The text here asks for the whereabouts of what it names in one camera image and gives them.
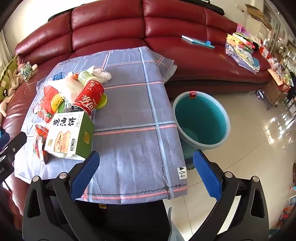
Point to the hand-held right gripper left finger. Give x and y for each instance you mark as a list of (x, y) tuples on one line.
[(85, 176)]

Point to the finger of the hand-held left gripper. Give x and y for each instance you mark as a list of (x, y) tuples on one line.
[(17, 142), (3, 136)]

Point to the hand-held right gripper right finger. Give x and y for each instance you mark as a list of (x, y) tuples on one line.
[(207, 176)]

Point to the red printed packet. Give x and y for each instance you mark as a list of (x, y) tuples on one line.
[(40, 139)]

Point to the green and white food box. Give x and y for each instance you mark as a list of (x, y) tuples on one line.
[(69, 134)]

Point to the red snack bag orange print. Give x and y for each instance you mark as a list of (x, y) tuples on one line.
[(49, 95)]

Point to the teal plastic bucket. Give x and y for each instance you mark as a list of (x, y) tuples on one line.
[(201, 115)]

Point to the clear plastic bag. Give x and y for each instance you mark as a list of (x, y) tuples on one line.
[(69, 88)]

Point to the green round lid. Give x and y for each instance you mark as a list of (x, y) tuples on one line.
[(103, 102)]

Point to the clear water bottle blue label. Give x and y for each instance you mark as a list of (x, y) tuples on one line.
[(59, 76)]

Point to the red soda can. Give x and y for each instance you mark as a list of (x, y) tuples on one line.
[(89, 97)]

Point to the white and green bottle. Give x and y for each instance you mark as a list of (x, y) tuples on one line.
[(86, 77)]

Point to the white plastic bag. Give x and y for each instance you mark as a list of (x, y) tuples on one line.
[(101, 74)]

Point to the green plush toy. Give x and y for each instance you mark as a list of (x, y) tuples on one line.
[(5, 85)]

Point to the beige plush rabbit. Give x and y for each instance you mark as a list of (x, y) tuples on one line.
[(16, 78)]

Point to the glitter pouch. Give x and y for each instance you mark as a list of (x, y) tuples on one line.
[(27, 70)]

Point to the grey plaid cloth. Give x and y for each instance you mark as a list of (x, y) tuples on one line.
[(134, 115)]

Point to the red paper tag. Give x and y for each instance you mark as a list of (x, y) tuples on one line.
[(192, 95)]

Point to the blue and white ball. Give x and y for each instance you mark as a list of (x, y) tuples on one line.
[(260, 94)]

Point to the wooden side table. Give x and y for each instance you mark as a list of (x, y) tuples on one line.
[(274, 92)]

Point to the clutter of gift boxes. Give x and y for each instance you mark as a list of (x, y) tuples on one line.
[(278, 69)]

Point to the teal book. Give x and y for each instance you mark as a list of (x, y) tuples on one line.
[(196, 41)]

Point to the red and white gift bag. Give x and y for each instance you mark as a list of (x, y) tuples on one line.
[(266, 52)]

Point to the stack of colourful booklets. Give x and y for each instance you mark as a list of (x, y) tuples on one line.
[(240, 40)]

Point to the red leather sofa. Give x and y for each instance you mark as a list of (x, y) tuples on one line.
[(111, 27)]

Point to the glass display cabinet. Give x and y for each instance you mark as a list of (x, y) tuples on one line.
[(283, 27)]

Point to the black bag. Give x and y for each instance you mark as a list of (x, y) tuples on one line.
[(215, 7)]

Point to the cardboard box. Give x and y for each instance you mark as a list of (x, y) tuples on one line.
[(256, 14)]

